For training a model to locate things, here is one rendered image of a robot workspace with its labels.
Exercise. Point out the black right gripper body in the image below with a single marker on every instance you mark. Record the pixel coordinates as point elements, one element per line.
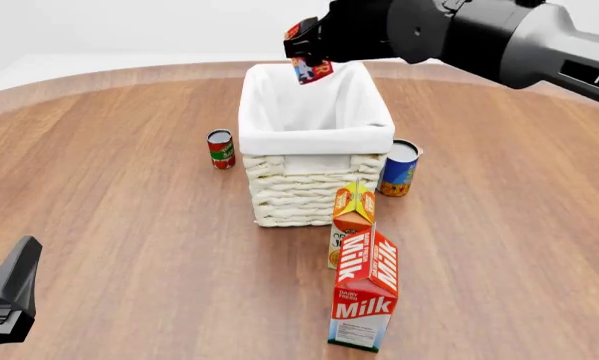
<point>341,35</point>

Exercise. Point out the silver and black right robot arm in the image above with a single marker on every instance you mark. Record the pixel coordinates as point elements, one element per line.
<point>484,33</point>

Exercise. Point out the white woven basket with liner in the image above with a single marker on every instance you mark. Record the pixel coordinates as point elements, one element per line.
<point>306,123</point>

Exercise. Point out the orange juice carton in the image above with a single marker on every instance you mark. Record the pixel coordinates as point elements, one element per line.
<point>355,204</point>

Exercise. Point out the red and white milk carton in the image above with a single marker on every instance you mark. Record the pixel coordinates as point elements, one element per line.
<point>361,296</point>

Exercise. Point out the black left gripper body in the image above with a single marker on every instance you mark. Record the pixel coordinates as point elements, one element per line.
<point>4,328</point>

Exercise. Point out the blue printed food can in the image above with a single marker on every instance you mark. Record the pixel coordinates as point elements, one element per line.
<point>399,172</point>

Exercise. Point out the red butter box with cow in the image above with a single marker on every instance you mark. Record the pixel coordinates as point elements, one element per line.
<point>313,74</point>

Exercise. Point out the red tomato sauce can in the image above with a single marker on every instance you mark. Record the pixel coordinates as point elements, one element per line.
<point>222,153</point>

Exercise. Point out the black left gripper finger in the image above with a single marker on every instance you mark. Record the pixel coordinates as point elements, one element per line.
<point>14,273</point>

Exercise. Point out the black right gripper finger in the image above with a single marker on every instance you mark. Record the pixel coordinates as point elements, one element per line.
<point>303,48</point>

